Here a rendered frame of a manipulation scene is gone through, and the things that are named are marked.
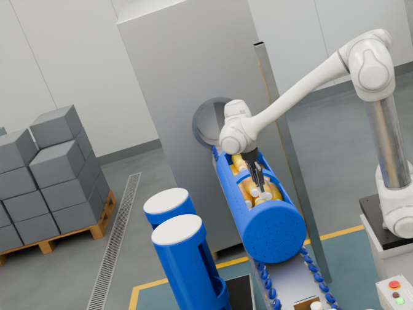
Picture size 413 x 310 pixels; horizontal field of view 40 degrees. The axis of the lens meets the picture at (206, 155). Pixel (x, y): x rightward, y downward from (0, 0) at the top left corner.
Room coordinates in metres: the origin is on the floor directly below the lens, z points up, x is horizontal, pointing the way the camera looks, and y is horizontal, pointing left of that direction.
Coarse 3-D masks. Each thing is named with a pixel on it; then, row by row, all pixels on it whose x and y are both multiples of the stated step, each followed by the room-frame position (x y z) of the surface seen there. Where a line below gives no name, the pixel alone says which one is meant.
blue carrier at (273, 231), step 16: (224, 160) 2.93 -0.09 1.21; (224, 176) 2.78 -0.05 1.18; (240, 176) 2.60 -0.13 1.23; (272, 176) 2.58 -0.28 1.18; (224, 192) 2.74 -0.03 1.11; (240, 192) 2.46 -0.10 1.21; (240, 208) 2.34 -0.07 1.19; (256, 208) 2.22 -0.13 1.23; (272, 208) 2.18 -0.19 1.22; (288, 208) 2.18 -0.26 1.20; (240, 224) 2.26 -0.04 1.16; (256, 224) 2.18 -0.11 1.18; (272, 224) 2.18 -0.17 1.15; (288, 224) 2.18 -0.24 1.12; (304, 224) 2.18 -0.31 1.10; (256, 240) 2.18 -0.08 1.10; (272, 240) 2.18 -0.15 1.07; (288, 240) 2.18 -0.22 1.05; (304, 240) 2.18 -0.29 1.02; (256, 256) 2.18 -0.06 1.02; (272, 256) 2.18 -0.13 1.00; (288, 256) 2.18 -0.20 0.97
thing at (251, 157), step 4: (256, 148) 2.15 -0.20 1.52; (248, 152) 2.13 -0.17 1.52; (252, 152) 2.13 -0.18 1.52; (256, 152) 2.14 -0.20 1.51; (244, 156) 2.14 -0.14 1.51; (248, 156) 2.13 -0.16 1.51; (252, 156) 2.13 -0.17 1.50; (256, 156) 2.13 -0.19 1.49; (244, 160) 2.15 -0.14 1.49; (248, 160) 2.13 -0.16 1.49; (252, 160) 2.13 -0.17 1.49; (256, 160) 2.13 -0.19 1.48; (252, 164) 2.14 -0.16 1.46
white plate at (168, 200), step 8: (160, 192) 3.20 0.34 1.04; (168, 192) 3.16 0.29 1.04; (176, 192) 3.12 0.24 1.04; (184, 192) 3.08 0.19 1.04; (152, 200) 3.13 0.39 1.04; (160, 200) 3.09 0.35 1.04; (168, 200) 3.05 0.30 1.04; (176, 200) 3.01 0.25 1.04; (184, 200) 2.99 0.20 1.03; (144, 208) 3.05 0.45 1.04; (152, 208) 3.02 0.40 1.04; (160, 208) 2.98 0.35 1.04; (168, 208) 2.94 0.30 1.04
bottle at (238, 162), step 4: (232, 156) 3.00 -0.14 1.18; (236, 156) 2.96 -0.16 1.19; (240, 156) 2.95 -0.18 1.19; (232, 160) 2.98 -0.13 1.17; (236, 160) 2.92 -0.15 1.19; (240, 160) 2.89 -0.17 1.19; (236, 164) 2.88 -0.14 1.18; (240, 164) 2.85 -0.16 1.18; (244, 164) 2.85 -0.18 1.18; (236, 168) 2.87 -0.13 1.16
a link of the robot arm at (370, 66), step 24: (360, 48) 1.84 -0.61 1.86; (384, 48) 1.83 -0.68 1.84; (360, 72) 1.75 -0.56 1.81; (384, 72) 1.73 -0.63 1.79; (360, 96) 1.83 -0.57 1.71; (384, 96) 1.78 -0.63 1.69; (384, 120) 1.80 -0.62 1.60; (384, 144) 1.82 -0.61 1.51; (384, 168) 1.84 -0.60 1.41; (408, 168) 1.84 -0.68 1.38; (384, 192) 1.86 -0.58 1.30; (408, 192) 1.81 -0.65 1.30; (384, 216) 1.86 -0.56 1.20; (408, 216) 1.77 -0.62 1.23
